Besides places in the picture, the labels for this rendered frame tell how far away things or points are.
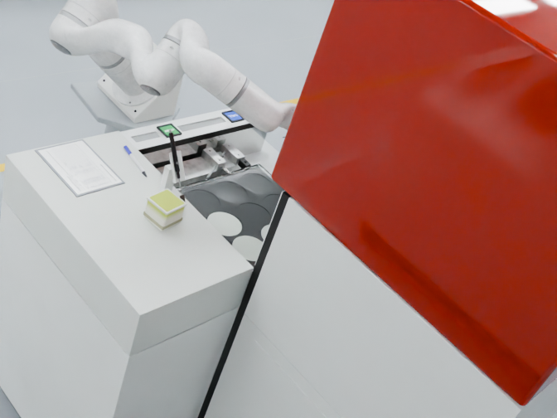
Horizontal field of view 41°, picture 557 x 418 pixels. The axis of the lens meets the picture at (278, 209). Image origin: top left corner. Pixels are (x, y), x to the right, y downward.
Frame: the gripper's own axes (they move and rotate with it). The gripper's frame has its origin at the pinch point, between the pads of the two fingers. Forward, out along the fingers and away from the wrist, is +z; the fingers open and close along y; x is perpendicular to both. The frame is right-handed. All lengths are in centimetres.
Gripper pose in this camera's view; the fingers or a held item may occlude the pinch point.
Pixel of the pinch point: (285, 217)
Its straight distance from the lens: 215.5
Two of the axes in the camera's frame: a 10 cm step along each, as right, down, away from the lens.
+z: -2.8, 7.6, 5.9
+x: 9.3, 3.7, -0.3
